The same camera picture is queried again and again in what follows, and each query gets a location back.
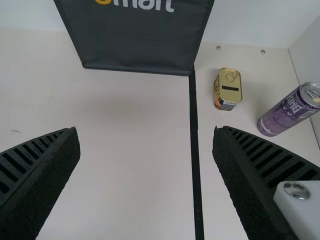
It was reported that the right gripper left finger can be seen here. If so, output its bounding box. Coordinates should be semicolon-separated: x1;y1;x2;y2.
0;126;81;240

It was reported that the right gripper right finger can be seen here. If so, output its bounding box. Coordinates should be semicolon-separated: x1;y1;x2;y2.
212;125;320;240

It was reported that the black strip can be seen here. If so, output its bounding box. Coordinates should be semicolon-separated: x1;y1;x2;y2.
188;69;205;240

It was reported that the purple can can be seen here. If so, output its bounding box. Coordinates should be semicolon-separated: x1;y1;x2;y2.
257;81;320;138

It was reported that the rectangular tin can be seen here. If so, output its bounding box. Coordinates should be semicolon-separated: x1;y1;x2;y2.
213;67;244;112

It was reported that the dark grey bag with straps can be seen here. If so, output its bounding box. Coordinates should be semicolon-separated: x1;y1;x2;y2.
53;0;216;77

